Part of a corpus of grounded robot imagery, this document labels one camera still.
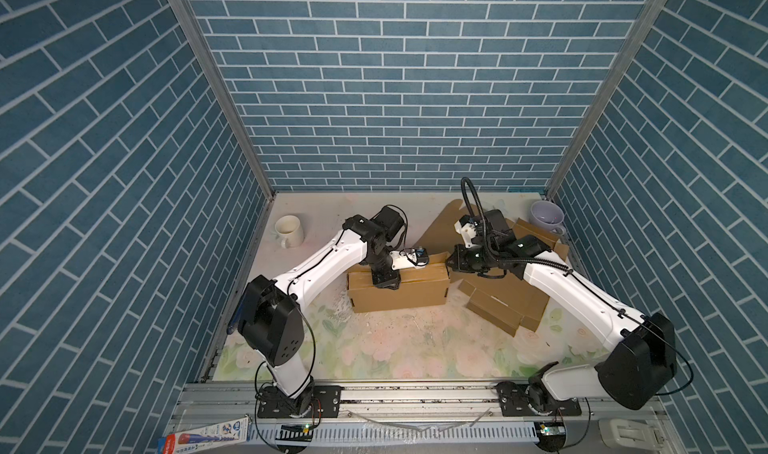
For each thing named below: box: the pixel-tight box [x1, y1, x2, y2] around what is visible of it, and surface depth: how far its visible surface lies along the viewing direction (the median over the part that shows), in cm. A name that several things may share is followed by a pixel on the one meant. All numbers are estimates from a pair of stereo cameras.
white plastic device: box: [599, 418, 665, 451], surface depth 69 cm
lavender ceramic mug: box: [530, 200, 566, 235], surface depth 110 cm
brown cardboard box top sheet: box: [347, 251, 451, 313], surface depth 80 cm
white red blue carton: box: [158, 417, 250, 454], surface depth 69 cm
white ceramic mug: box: [274, 215, 304, 249], surface depth 101 cm
